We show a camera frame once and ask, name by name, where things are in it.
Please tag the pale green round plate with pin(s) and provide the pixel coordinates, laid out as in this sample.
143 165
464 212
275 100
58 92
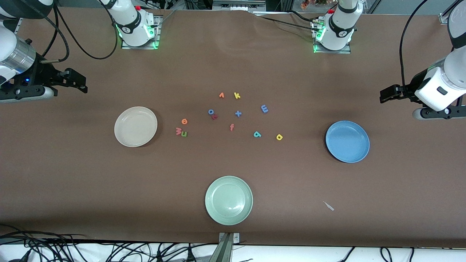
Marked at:
228 200

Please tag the aluminium frame behind table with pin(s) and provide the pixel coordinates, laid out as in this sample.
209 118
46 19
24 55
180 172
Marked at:
236 5

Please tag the beige round plate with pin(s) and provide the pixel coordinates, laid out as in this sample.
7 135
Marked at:
135 127

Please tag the orange artificial flowers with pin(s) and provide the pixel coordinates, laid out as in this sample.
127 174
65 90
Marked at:
305 4

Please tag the aluminium corner profile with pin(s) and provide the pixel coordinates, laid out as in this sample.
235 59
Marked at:
444 17

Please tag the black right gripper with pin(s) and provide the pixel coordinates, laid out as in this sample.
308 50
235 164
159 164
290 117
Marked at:
40 75

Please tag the red foam letter w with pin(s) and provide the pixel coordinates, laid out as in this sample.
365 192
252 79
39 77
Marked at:
178 131

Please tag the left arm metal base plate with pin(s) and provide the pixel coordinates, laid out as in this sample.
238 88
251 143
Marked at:
333 51

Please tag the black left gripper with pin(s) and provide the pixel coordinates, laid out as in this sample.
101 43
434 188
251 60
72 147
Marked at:
410 89

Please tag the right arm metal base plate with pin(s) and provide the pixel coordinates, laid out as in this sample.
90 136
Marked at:
157 32

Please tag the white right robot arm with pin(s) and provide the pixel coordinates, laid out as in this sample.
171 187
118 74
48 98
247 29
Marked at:
131 25

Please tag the metal table edge bracket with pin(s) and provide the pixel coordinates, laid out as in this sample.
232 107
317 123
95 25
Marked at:
226 247

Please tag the blue foam letter m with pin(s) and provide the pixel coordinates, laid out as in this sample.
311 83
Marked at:
264 108

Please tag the blue round plate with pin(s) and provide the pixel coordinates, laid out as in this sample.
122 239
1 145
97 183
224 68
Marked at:
347 142

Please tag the small white paper scrap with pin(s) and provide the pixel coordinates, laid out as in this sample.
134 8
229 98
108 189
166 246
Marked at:
328 206

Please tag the teal foam letter b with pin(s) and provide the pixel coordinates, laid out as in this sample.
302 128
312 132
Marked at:
256 134

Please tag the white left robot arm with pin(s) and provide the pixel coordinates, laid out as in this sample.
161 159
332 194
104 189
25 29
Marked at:
340 29

